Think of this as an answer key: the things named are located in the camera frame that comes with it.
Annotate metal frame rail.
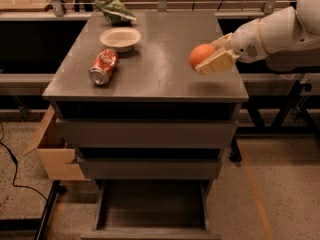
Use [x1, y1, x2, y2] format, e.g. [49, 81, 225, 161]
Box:
[0, 0, 320, 22]

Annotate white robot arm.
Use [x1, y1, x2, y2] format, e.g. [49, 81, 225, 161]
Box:
[190, 0, 320, 75]

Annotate green chip bag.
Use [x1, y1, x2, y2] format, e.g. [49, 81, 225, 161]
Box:
[95, 0, 136, 25]

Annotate crushed red soda can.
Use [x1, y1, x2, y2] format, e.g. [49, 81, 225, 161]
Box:
[88, 49, 119, 85]

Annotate white paper bowl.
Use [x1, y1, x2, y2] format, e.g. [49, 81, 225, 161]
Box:
[100, 27, 141, 53]

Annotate grey open bottom drawer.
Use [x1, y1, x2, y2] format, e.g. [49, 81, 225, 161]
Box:
[80, 180, 221, 240]

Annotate cardboard box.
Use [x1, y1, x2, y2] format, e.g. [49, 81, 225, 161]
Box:
[23, 106, 87, 181]

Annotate grey middle drawer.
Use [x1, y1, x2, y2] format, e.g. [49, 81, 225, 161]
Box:
[79, 159, 221, 180]

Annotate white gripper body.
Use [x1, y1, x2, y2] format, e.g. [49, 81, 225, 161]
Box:
[230, 19, 268, 63]

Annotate dark chair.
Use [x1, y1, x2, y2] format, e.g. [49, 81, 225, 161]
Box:
[265, 48, 320, 74]

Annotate grey top drawer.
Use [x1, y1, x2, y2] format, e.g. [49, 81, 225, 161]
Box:
[56, 119, 237, 149]

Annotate black floor cable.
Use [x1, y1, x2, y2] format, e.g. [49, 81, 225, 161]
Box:
[0, 122, 49, 202]

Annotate grey drawer cabinet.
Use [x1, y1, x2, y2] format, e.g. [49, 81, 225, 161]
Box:
[42, 11, 250, 182]

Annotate orange fruit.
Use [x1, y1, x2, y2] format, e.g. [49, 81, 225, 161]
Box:
[189, 44, 216, 69]

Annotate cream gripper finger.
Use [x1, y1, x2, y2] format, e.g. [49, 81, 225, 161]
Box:
[210, 33, 233, 50]
[195, 48, 240, 75]

